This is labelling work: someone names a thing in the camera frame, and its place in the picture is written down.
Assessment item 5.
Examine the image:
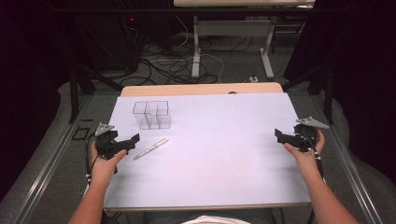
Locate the black computer tower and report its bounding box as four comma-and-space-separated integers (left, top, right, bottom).
74, 14, 142, 73

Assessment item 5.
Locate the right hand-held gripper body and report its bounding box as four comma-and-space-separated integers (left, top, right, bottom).
291, 116, 331, 153

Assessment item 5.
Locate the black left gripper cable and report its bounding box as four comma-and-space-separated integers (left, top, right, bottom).
83, 133, 101, 188

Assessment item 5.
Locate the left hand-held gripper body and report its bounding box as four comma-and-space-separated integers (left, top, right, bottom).
94, 122, 129, 161

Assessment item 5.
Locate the person's left hand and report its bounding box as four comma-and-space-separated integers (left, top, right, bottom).
89, 141, 128, 189

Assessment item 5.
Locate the person's right hand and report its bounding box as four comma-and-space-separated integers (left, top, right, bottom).
283, 129, 327, 177

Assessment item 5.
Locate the white table mat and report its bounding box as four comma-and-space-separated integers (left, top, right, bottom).
104, 92, 312, 209

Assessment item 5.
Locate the clear plastic organizer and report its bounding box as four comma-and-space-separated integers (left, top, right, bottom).
132, 100, 173, 131

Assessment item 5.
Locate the white metal desk frame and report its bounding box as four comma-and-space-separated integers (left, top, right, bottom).
173, 0, 316, 80

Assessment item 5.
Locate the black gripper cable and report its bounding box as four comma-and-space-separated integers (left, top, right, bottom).
299, 130, 325, 185
83, 133, 101, 188

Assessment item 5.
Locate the silver pen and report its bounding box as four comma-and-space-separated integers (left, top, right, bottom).
133, 138, 170, 161

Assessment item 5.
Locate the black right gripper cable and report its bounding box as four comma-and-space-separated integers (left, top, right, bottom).
299, 130, 325, 185

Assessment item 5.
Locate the person's clothing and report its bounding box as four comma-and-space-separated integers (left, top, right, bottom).
142, 208, 276, 224

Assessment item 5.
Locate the aluminium floor rail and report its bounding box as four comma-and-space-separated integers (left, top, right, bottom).
311, 94, 385, 224
12, 94, 94, 224

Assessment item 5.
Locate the white floor cable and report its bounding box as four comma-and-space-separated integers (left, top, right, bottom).
174, 15, 226, 84

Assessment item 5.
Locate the black metal stand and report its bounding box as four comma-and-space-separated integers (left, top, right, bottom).
67, 61, 124, 124
281, 63, 336, 126

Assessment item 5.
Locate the tangle of black floor cables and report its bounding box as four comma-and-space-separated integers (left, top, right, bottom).
119, 34, 254, 87

